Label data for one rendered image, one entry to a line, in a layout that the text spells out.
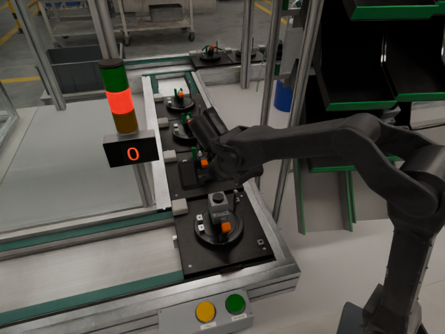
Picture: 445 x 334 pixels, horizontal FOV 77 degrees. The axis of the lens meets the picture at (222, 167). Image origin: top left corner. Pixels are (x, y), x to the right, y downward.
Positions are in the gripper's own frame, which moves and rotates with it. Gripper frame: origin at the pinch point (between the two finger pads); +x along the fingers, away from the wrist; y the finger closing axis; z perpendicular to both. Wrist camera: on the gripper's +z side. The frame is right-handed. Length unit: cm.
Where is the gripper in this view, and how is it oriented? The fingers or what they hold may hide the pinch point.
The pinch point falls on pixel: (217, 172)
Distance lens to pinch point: 67.5
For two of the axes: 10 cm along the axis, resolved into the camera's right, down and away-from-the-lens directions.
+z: -2.0, -9.7, 1.2
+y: -9.6, 1.8, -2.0
